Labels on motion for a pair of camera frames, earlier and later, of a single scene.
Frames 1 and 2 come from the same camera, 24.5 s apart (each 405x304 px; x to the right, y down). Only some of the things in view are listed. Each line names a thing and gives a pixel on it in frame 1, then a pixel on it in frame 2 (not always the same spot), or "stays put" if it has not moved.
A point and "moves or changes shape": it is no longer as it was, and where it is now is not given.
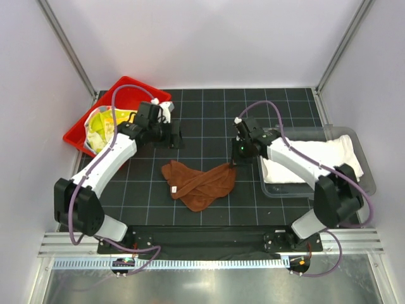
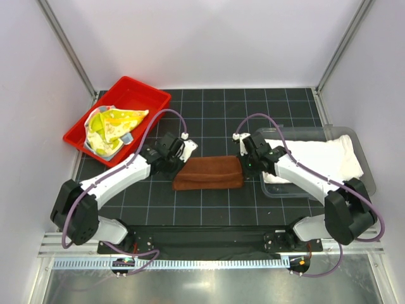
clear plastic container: (271, 189) stays put
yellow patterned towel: (100, 125) stays put
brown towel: (199, 190) moves or changes shape
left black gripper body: (161, 132) → (174, 164)
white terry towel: (338, 151) stays put
